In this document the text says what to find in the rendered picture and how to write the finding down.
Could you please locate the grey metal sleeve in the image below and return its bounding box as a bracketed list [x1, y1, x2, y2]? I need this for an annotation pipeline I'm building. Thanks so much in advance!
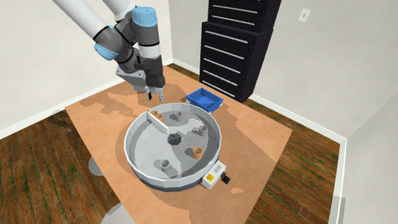
[199, 125, 207, 136]
[175, 111, 182, 122]
[160, 159, 171, 173]

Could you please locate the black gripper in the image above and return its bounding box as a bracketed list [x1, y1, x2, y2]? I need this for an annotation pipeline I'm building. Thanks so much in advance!
[133, 44, 166, 102]

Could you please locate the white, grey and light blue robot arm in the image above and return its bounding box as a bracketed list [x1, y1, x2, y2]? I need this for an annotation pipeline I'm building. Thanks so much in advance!
[52, 0, 160, 73]

